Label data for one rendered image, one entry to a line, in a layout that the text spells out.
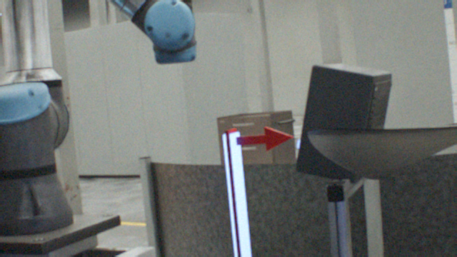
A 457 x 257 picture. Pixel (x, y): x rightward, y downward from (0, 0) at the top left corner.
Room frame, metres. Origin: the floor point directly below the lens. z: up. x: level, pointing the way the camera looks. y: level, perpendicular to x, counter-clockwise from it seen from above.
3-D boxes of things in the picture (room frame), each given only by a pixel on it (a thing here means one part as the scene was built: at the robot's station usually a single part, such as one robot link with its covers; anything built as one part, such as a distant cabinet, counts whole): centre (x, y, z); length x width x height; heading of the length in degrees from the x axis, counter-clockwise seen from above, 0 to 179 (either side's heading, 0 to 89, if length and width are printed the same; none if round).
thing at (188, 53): (1.33, 0.08, 1.34); 0.11 x 0.08 x 0.11; 2
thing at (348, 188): (1.36, -0.20, 1.04); 0.24 x 0.03 x 0.03; 160
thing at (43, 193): (1.20, 0.34, 1.09); 0.15 x 0.15 x 0.10
